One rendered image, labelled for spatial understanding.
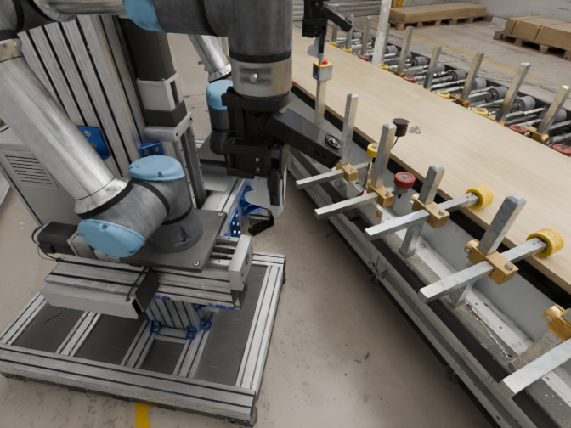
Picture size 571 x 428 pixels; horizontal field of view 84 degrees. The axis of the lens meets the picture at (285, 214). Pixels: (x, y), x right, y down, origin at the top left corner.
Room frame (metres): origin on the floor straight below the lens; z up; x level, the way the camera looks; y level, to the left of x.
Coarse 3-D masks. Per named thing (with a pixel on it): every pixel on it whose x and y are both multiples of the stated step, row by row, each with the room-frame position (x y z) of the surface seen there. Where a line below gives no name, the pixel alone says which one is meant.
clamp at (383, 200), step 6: (372, 186) 1.08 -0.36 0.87; (366, 192) 1.10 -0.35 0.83; (372, 192) 1.07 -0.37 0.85; (378, 192) 1.04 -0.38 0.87; (384, 192) 1.04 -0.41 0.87; (390, 192) 1.04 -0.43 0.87; (378, 198) 1.03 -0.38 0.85; (384, 198) 1.00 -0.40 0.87; (390, 198) 1.01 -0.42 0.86; (378, 204) 1.02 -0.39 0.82; (384, 204) 1.00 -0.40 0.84; (390, 204) 1.02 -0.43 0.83
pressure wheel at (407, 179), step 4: (400, 172) 1.13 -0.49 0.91; (404, 172) 1.13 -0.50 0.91; (408, 172) 1.13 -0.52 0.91; (396, 176) 1.10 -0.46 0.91; (400, 176) 1.11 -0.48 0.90; (404, 176) 1.10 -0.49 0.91; (408, 176) 1.11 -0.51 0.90; (412, 176) 1.10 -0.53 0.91; (396, 180) 1.09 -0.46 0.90; (400, 180) 1.07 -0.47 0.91; (404, 180) 1.07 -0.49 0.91; (408, 180) 1.07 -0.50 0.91; (412, 180) 1.07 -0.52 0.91; (396, 184) 1.08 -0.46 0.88; (400, 184) 1.07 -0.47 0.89; (404, 184) 1.06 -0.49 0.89; (408, 184) 1.06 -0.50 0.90; (412, 184) 1.07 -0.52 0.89; (404, 188) 1.06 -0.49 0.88; (408, 188) 1.06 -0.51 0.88; (400, 196) 1.09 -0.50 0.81
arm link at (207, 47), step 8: (192, 40) 1.23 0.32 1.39; (200, 40) 1.22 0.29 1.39; (208, 40) 1.23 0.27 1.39; (216, 40) 1.26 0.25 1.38; (200, 48) 1.22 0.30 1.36; (208, 48) 1.22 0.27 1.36; (216, 48) 1.24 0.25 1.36; (200, 56) 1.24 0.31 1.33; (208, 56) 1.22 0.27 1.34; (216, 56) 1.23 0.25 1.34; (224, 56) 1.26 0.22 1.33; (208, 64) 1.22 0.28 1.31; (216, 64) 1.22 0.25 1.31; (224, 64) 1.24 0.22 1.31; (208, 72) 1.24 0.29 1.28; (216, 72) 1.22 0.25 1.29; (224, 72) 1.21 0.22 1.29; (208, 80) 1.23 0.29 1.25; (216, 80) 1.21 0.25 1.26
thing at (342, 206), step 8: (392, 192) 1.06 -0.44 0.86; (400, 192) 1.08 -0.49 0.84; (352, 200) 1.00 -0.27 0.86; (360, 200) 1.00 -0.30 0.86; (368, 200) 1.01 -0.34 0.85; (376, 200) 1.03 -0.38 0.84; (320, 208) 0.95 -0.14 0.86; (328, 208) 0.95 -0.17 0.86; (336, 208) 0.95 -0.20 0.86; (344, 208) 0.96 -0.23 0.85; (352, 208) 0.98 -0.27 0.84; (320, 216) 0.92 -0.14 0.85; (328, 216) 0.93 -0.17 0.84
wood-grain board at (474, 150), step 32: (352, 64) 2.64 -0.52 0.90; (384, 96) 1.98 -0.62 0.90; (416, 96) 1.98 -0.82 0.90; (448, 128) 1.55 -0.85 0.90; (480, 128) 1.55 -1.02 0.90; (416, 160) 1.23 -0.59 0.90; (448, 160) 1.23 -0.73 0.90; (480, 160) 1.23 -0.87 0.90; (512, 160) 1.23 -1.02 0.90; (544, 160) 1.23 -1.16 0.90; (448, 192) 1.00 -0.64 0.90; (512, 192) 1.00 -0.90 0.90; (544, 192) 1.00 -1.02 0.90; (480, 224) 0.84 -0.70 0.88; (512, 224) 0.82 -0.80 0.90; (544, 224) 0.82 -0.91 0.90; (544, 256) 0.67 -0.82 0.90
